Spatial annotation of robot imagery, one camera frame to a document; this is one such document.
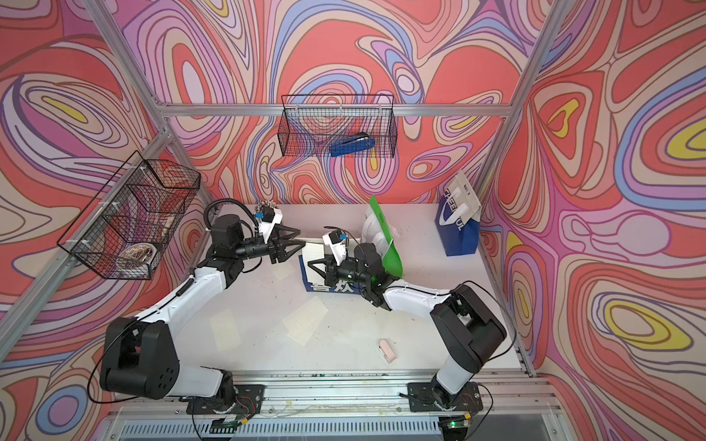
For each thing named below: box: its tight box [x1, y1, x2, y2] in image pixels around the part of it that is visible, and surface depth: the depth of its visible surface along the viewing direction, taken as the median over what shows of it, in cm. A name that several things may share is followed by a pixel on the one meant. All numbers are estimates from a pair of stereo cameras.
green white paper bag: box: [361, 194, 404, 279], surface depth 86 cm
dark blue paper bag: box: [434, 189, 481, 257], surface depth 101 cm
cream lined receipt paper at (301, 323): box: [282, 295, 330, 347], surface depth 90 cm
